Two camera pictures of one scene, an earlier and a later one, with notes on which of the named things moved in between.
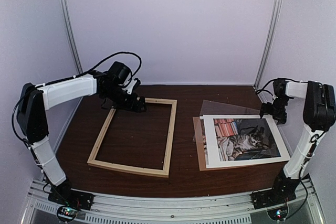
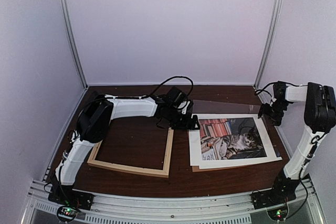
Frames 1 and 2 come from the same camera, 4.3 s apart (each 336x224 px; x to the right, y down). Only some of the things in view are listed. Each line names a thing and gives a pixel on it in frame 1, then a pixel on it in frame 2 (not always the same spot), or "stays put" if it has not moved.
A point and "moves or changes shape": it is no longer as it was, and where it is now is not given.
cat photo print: [241, 139] stays put
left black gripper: [130, 106] → [186, 125]
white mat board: [212, 155] → [271, 152]
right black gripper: [281, 117] stays put
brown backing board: [198, 139] → [196, 169]
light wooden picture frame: [164, 173] stays put
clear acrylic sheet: [216, 108] moves or changes shape
